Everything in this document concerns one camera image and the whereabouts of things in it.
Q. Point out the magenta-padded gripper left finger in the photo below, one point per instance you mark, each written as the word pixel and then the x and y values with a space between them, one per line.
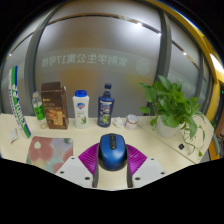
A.
pixel 88 160

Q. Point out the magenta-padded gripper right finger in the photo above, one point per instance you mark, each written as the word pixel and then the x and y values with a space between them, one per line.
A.
pixel 136 160

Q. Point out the blue and black computer mouse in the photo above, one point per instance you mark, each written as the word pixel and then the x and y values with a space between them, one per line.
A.
pixel 112 151

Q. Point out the floral pastel mouse pad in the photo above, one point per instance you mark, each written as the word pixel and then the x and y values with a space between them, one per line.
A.
pixel 46 151

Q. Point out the small white jar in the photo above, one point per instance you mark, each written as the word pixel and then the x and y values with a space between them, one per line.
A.
pixel 131 122

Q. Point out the crumpled white tissue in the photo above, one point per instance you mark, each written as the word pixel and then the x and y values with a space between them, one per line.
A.
pixel 118 122

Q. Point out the white bottle with blue cap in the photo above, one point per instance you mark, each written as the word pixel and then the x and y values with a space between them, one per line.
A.
pixel 81 111

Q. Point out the dark blue pump bottle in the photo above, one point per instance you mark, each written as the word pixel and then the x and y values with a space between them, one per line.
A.
pixel 106 110

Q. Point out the brown cracker box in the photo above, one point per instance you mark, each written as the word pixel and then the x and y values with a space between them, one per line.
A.
pixel 55 106

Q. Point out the green plant in white pot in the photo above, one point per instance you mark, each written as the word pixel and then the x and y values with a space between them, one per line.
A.
pixel 170 106

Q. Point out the clear bottle with green label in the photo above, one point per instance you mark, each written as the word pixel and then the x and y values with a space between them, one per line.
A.
pixel 39 110

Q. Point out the white green shuttlecock tube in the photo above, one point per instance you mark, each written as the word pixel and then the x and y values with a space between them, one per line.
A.
pixel 18 103

